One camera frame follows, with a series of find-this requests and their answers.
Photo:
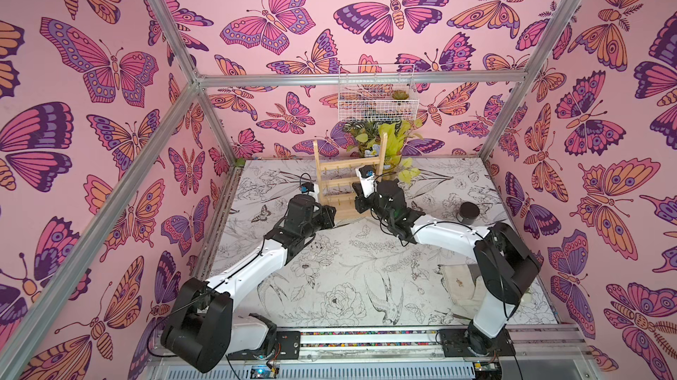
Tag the white wire basket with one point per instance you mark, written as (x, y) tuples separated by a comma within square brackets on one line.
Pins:
[(366, 95)]

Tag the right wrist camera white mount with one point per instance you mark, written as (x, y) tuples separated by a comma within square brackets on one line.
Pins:
[(367, 176)]

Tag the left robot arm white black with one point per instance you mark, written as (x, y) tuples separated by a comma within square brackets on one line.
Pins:
[(203, 329)]

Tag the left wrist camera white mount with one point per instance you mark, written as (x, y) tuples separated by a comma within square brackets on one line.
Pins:
[(310, 189)]

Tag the wooden jewelry display stand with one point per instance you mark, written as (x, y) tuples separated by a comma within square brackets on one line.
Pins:
[(335, 181)]

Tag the small succulent in basket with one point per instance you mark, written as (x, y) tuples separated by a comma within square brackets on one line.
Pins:
[(400, 95)]

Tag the potted green plant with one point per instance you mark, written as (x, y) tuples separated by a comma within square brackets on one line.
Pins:
[(374, 137)]

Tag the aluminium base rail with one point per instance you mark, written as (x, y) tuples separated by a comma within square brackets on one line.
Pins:
[(524, 352)]

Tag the beige work glove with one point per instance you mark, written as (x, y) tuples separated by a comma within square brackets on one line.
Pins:
[(465, 287)]

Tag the small black cylinder jar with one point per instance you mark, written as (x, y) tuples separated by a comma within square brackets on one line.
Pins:
[(468, 213)]

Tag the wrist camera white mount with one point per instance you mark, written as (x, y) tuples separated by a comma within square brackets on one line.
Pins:
[(310, 189), (367, 176)]

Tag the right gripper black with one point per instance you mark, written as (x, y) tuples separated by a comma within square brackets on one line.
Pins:
[(362, 199)]

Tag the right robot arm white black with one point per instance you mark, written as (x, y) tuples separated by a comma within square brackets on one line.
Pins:
[(507, 266)]

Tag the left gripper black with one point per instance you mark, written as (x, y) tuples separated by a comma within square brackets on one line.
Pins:
[(323, 212)]

